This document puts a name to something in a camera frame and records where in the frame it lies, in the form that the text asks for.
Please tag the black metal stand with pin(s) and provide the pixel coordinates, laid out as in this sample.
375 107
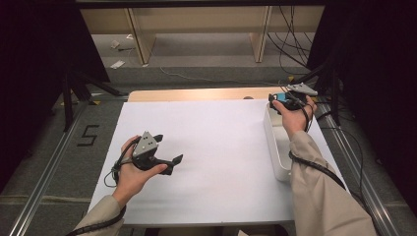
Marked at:
67 105
334 105

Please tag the small brown round knob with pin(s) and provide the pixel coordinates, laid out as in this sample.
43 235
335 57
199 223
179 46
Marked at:
248 97

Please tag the person's left hand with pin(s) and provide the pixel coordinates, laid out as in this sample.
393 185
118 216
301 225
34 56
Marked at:
131 180

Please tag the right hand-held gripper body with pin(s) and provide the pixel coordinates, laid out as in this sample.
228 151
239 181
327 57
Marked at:
301 89

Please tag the white paper scrap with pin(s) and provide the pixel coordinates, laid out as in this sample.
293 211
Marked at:
114 44
117 64

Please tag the person's right hand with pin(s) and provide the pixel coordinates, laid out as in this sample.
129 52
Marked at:
295 119

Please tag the light wooden table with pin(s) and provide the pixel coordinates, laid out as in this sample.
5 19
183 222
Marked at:
196 94

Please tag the white plastic bin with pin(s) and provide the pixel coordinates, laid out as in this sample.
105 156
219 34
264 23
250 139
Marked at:
277 154

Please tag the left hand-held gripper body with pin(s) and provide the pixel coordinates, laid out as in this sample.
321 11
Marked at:
145 146

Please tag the aluminium floor rail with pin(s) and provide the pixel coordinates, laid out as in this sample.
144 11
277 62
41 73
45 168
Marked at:
368 190
42 183

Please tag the yellow floor tape piece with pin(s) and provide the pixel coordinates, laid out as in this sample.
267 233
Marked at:
291 78
95 102

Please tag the black curtain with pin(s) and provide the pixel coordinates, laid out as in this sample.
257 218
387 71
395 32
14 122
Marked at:
32 65
377 65

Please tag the light wooden desk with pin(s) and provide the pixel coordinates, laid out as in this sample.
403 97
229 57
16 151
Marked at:
196 19

